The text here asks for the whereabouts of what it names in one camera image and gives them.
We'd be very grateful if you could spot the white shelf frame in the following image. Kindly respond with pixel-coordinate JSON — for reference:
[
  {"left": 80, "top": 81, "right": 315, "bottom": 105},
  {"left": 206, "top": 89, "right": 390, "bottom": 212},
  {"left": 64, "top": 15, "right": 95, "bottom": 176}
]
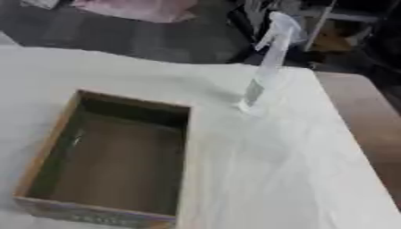
[{"left": 297, "top": 0, "right": 382, "bottom": 54}]

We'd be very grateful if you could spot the open tan cardboard box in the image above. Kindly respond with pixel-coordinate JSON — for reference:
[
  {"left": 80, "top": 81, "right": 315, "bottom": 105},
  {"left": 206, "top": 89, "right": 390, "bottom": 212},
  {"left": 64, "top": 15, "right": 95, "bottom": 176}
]
[{"left": 11, "top": 89, "right": 194, "bottom": 229}]

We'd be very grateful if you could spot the pink cloth bag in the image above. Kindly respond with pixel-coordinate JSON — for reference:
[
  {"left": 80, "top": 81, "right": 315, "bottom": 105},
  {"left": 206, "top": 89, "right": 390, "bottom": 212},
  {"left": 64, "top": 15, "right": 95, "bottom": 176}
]
[{"left": 70, "top": 0, "right": 201, "bottom": 23}]

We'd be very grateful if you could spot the black chair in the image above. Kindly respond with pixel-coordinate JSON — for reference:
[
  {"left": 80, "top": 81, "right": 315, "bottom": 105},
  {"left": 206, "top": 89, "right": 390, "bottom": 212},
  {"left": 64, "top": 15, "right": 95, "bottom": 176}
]
[{"left": 224, "top": 4, "right": 273, "bottom": 64}]

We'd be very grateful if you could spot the clear spray bottle white trigger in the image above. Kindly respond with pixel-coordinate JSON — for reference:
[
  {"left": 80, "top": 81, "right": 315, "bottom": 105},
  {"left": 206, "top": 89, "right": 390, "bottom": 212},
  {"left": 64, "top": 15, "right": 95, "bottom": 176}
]
[{"left": 235, "top": 11, "right": 304, "bottom": 115}]

